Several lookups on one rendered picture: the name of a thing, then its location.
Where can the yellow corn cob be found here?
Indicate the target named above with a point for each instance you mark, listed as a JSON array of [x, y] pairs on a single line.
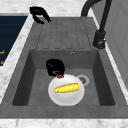
[[67, 88]]

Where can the white round plate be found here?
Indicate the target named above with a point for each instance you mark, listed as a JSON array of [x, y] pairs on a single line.
[[66, 89]]

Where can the small red thing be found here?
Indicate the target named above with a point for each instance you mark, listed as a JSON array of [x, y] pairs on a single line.
[[60, 76]]

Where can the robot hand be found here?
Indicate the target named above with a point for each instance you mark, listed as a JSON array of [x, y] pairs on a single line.
[[54, 66], [40, 14]]

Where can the grey sink with draining board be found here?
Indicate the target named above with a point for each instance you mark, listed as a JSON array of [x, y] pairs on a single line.
[[63, 61]]

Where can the black tap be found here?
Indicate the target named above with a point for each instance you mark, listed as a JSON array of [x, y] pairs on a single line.
[[100, 26]]

